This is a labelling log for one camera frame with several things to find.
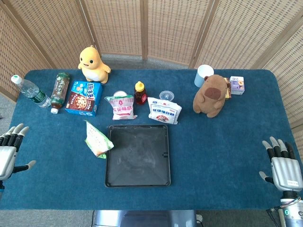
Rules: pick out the yellow dinosaur plush toy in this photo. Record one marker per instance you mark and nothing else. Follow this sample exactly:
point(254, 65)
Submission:
point(93, 65)

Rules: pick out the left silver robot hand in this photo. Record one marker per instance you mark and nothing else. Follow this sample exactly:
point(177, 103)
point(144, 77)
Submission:
point(6, 157)

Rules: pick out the green white snack bag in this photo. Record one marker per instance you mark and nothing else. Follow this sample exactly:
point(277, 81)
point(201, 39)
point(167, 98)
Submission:
point(97, 139)

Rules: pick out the blue white sugar bag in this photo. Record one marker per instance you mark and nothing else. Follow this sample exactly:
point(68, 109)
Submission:
point(163, 111)

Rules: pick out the honey bottle yellow cap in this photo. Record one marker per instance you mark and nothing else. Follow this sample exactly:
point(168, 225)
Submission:
point(140, 93)

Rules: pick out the pink white seasoning bag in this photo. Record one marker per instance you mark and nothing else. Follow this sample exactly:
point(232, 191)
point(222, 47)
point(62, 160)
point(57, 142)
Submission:
point(122, 106)

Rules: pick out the woven rattan folding screen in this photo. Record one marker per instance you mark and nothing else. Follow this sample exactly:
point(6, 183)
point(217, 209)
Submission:
point(165, 28)

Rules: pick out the white round container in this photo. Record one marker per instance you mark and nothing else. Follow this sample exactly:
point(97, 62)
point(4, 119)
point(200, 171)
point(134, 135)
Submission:
point(119, 94)

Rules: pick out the blue table cloth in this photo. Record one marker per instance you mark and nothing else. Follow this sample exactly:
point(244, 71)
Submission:
point(213, 153)

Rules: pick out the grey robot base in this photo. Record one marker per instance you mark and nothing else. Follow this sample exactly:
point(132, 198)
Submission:
point(144, 218)

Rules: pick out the clear plastic lidded cup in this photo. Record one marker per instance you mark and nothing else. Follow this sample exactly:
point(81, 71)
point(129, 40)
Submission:
point(166, 95)

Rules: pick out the black square tray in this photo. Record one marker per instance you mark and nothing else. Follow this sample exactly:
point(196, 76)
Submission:
point(138, 156)

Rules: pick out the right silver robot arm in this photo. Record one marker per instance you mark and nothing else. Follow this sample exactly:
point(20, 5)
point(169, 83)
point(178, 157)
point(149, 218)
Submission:
point(292, 208)

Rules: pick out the clear water bottle green label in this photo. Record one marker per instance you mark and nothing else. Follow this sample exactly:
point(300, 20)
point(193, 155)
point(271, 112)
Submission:
point(30, 92)

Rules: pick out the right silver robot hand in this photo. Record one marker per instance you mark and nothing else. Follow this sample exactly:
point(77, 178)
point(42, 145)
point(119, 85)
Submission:
point(285, 169)

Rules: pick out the blue cookie box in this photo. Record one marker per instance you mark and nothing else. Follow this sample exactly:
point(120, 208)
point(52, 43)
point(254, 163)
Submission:
point(84, 98)

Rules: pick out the brown tea bottle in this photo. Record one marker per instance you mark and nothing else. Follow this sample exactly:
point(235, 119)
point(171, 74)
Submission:
point(59, 91)

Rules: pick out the brown capybara plush toy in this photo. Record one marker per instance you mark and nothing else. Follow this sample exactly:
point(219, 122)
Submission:
point(209, 95)

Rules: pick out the purple white small carton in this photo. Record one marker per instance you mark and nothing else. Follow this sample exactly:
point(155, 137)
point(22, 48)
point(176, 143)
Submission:
point(236, 85)

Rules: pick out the light blue paper cup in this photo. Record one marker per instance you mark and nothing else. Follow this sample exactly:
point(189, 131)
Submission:
point(202, 75)

